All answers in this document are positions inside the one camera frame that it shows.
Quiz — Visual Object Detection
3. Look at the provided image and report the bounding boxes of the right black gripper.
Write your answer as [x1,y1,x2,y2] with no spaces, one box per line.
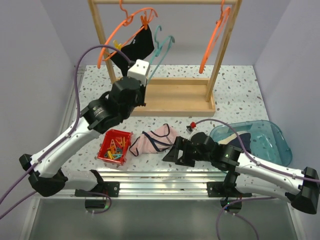
[163,136,212,168]

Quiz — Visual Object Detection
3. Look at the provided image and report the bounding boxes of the pink underwear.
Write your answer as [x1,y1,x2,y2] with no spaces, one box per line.
[129,123,179,157]

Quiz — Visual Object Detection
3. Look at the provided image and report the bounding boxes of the teal clip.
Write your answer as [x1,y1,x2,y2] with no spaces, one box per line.
[108,153,123,160]

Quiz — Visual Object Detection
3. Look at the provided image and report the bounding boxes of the teal hanger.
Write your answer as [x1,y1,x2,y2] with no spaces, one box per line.
[147,25,176,83]

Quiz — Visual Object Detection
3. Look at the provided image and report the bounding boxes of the navy underwear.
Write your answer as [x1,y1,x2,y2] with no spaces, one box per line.
[219,132,252,152]

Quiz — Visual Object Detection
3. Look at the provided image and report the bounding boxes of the orange hanger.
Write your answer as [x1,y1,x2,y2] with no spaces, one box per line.
[199,0,231,74]
[97,0,159,70]

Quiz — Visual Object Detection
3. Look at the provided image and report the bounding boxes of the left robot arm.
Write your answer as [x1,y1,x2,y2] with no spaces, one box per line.
[19,75,147,197]

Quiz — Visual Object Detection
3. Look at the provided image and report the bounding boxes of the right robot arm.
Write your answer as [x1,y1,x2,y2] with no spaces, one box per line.
[162,132,320,215]

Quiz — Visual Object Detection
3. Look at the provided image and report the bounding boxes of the black underwear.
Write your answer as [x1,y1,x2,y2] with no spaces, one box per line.
[110,26,155,76]

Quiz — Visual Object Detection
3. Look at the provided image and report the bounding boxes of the yellow clip on left hanger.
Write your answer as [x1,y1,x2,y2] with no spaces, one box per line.
[113,40,123,50]

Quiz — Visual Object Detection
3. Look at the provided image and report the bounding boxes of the orange clip on left hanger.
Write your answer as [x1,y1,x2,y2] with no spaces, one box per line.
[140,15,149,30]

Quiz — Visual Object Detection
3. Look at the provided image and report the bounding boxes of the red bin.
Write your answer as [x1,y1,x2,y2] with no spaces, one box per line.
[97,129,133,166]

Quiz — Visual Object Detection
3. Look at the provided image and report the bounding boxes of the wooden clothes rack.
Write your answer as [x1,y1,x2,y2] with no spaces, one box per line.
[87,0,243,118]

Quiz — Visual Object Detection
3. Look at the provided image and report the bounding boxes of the blue transparent tray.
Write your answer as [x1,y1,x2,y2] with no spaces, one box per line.
[210,120,293,167]

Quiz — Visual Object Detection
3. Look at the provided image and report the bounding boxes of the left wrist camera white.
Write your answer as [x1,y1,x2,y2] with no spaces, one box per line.
[127,59,150,86]

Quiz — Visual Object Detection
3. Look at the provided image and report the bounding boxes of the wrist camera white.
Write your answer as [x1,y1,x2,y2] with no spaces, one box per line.
[186,121,197,134]
[127,59,150,86]

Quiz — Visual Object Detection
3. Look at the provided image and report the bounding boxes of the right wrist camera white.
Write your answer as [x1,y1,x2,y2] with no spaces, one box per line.
[186,121,197,134]

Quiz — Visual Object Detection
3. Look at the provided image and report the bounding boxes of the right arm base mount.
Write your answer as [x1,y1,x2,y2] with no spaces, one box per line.
[206,172,252,198]

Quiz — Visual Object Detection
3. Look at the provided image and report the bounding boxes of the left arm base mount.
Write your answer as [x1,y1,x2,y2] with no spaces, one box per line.
[74,170,120,197]

